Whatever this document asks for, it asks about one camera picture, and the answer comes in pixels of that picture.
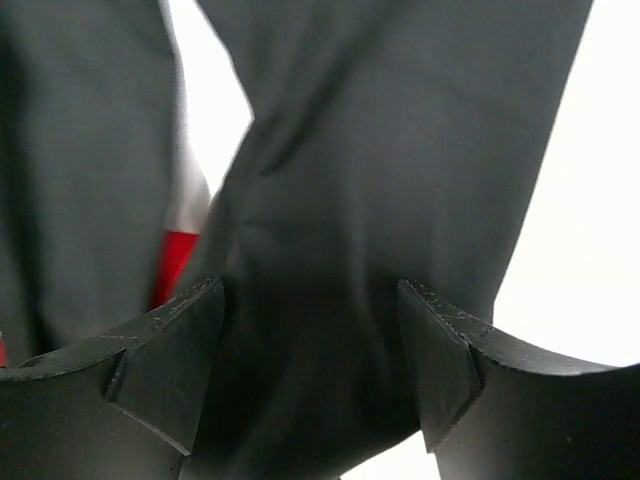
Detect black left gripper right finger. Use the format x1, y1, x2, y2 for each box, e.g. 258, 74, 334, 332
397, 280, 639, 480

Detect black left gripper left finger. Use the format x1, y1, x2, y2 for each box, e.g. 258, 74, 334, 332
1, 279, 225, 480

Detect black trousers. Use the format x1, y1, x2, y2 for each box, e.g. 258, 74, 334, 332
1, 1, 591, 479

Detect red jacket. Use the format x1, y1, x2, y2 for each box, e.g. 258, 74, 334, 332
1, 225, 199, 367

